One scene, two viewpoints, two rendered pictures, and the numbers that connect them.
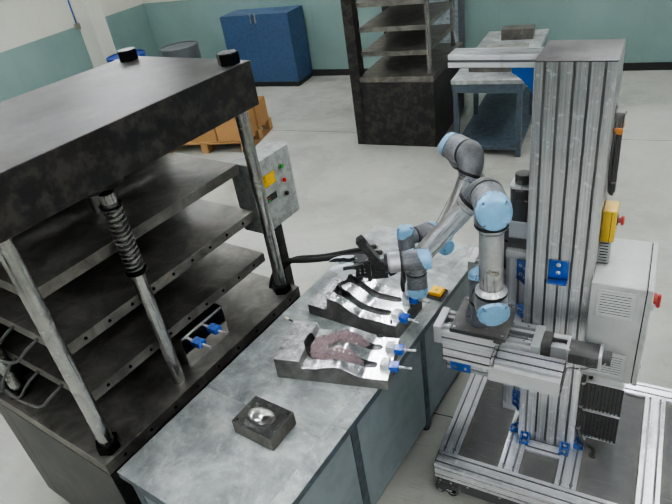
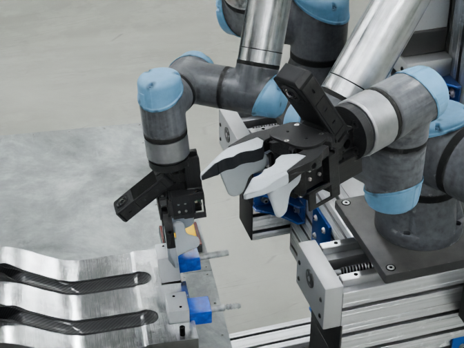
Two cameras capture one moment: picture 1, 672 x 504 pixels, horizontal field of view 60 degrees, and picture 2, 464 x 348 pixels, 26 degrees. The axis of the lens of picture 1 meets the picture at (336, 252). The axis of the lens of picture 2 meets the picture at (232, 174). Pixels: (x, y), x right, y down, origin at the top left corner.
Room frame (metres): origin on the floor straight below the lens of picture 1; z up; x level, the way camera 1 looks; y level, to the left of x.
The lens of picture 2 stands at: (1.14, 0.71, 2.07)
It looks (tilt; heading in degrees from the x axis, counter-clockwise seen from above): 34 degrees down; 311
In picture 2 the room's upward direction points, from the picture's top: straight up
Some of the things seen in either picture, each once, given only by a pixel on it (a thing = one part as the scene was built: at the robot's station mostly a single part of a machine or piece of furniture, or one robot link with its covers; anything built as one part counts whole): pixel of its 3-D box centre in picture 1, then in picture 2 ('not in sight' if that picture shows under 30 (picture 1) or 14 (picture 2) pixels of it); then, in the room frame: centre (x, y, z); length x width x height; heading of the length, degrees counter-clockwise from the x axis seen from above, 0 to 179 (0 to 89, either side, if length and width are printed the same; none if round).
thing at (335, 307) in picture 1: (363, 300); (49, 315); (2.27, -0.09, 0.87); 0.50 x 0.26 x 0.14; 51
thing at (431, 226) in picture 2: (484, 306); (421, 200); (1.81, -0.55, 1.09); 0.15 x 0.15 x 0.10
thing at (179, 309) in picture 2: (406, 318); (204, 309); (2.05, -0.27, 0.89); 0.13 x 0.05 x 0.05; 51
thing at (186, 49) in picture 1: (187, 75); not in sight; (9.17, 1.81, 0.44); 0.59 x 0.59 x 0.88
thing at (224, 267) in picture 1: (137, 298); not in sight; (2.39, 1.00, 1.02); 1.10 x 0.74 x 0.05; 141
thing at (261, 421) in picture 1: (264, 422); not in sight; (1.63, 0.39, 0.84); 0.20 x 0.15 x 0.07; 51
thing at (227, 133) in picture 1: (212, 113); not in sight; (7.27, 1.25, 0.37); 1.20 x 0.82 x 0.74; 69
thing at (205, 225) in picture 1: (120, 256); not in sight; (2.39, 1.00, 1.27); 1.10 x 0.74 x 0.05; 141
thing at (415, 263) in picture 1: (415, 260); (402, 105); (1.71, -0.27, 1.43); 0.11 x 0.08 x 0.09; 84
